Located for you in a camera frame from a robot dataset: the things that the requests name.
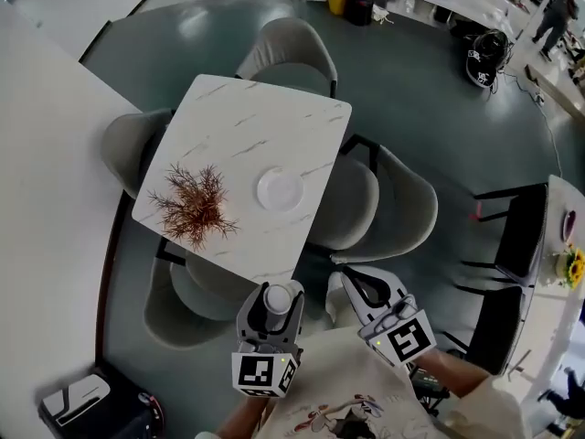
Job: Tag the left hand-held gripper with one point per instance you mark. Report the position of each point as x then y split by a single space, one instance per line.
260 371

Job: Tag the white bag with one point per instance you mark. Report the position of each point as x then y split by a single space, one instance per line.
381 15

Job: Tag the plate with purple food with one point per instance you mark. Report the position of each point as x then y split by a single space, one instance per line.
569 222

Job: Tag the grey upholstered chair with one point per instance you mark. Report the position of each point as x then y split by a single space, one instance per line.
123 144
183 309
288 48
402 208

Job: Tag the person's left forearm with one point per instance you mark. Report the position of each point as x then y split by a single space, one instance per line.
242 416

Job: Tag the sunflower vase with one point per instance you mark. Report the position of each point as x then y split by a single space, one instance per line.
573 268

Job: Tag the person's cream printed shirt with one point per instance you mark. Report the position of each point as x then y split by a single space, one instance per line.
347 382

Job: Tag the yellow bin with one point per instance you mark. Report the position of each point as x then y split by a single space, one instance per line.
337 0

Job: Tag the black equipment case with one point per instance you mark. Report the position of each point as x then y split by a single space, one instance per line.
109 414

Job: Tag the dried brown plant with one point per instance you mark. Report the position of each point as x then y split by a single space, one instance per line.
194 206

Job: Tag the black equipment stand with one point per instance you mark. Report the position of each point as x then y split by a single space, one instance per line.
427 387

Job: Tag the person's right forearm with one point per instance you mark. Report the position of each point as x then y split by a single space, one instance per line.
452 375

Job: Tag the person's right white shoe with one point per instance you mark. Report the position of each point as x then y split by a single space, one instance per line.
336 297

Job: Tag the black bin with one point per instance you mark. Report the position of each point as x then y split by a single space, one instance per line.
360 5

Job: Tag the white saucer plate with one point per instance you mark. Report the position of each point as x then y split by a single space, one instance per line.
279 189

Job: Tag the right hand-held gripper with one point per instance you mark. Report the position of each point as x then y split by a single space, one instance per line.
404 339

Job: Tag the white marble dining table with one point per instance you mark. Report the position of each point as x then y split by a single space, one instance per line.
256 126

